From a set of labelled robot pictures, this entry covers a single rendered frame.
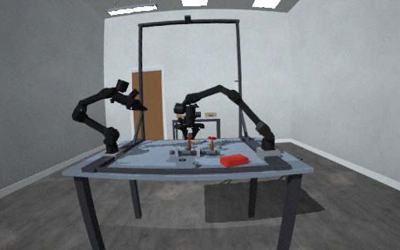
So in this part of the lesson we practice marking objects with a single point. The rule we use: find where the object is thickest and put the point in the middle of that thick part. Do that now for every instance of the grey metal frame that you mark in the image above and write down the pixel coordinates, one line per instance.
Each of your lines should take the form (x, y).
(175, 22)

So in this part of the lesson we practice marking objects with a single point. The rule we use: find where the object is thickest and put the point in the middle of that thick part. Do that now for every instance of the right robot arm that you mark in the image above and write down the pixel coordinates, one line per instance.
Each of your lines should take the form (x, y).
(109, 133)

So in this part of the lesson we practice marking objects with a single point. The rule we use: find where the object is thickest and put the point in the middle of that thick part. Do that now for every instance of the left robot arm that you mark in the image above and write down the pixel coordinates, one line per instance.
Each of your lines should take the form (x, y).
(269, 139)

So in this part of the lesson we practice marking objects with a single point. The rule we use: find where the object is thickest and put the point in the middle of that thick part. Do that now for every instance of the red rectangular block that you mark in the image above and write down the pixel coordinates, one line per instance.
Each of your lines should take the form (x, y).
(233, 160)

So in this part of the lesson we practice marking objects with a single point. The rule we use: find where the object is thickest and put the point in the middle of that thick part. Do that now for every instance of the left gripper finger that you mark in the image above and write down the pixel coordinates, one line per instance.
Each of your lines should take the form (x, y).
(194, 132)
(185, 133)

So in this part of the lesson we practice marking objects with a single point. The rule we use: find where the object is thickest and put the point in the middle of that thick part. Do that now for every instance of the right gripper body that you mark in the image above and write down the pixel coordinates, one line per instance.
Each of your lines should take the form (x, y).
(128, 101)

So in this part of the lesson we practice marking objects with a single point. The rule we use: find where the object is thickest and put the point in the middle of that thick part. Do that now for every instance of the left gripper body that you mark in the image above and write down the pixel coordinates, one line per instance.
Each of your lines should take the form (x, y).
(190, 122)

